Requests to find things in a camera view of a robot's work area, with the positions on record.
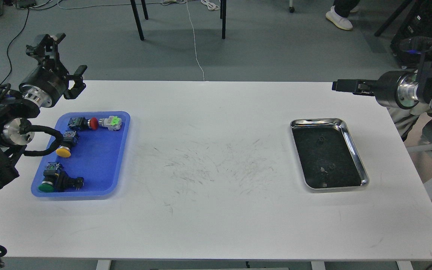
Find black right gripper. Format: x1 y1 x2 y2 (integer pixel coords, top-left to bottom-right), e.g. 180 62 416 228
331 71 416 110

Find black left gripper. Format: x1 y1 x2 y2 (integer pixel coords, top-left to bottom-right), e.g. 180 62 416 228
19 33 87 108

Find yellow push button switch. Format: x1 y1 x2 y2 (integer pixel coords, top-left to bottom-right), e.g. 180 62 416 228
55 130 79 158

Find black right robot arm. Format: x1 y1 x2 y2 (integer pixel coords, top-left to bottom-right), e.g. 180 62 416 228
331 36 432 111

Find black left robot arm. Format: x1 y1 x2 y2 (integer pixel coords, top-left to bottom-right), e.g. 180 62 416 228
0 33 87 189

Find white sneaker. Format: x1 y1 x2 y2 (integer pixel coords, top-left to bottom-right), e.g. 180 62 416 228
325 10 353 31

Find metal tray with black mat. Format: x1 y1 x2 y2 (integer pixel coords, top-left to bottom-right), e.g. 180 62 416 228
290 118 370 193

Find black equipment case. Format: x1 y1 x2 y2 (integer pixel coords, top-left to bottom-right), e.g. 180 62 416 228
390 0 432 69

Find blue plastic tray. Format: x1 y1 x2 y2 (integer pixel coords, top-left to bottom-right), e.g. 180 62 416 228
31 111 131 200

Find black chair legs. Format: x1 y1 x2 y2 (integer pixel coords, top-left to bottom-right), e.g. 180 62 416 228
130 0 227 41

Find black floor cable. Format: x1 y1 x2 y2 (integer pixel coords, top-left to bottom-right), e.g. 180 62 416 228
1 0 57 84

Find red push button switch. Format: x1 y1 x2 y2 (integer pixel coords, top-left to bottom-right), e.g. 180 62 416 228
67 117 99 131

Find green and grey switch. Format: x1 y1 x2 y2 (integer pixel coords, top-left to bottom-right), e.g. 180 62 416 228
98 115 122 131

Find green push button switch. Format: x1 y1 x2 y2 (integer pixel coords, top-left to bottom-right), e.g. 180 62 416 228
38 162 63 193

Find white floor cable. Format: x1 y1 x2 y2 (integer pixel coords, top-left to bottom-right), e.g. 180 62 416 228
162 0 221 81

